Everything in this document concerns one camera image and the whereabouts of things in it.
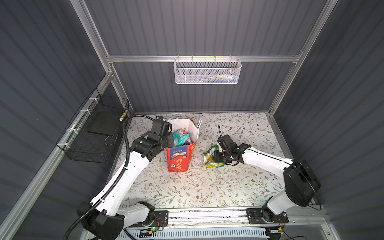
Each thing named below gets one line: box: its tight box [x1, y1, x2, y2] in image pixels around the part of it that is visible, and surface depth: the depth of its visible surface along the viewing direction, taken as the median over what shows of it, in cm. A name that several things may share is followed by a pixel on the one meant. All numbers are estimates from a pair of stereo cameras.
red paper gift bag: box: [164, 118, 202, 173], surface depth 82 cm
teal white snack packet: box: [173, 127, 190, 147], surface depth 81 cm
